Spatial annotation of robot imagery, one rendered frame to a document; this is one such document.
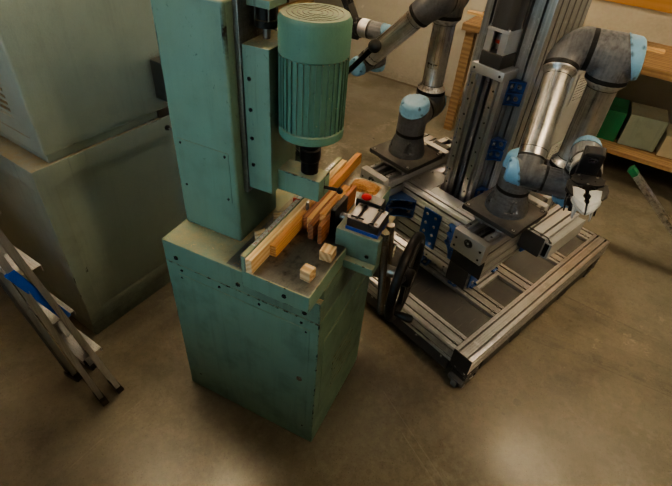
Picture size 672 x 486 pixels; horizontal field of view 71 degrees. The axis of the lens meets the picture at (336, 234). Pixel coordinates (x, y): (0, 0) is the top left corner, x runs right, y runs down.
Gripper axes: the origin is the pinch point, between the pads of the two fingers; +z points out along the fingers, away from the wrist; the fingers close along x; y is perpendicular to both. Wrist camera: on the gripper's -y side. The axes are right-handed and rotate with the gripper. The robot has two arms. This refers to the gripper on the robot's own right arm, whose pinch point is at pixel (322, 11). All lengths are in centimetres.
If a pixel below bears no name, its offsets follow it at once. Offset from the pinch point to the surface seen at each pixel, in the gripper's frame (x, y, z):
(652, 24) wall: 238, 59, -117
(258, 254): -114, 15, -61
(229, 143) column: -99, -5, -40
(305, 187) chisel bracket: -90, 8, -59
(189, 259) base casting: -117, 33, -31
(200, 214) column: -105, 25, -26
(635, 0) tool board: 237, 46, -100
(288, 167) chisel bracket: -89, 5, -52
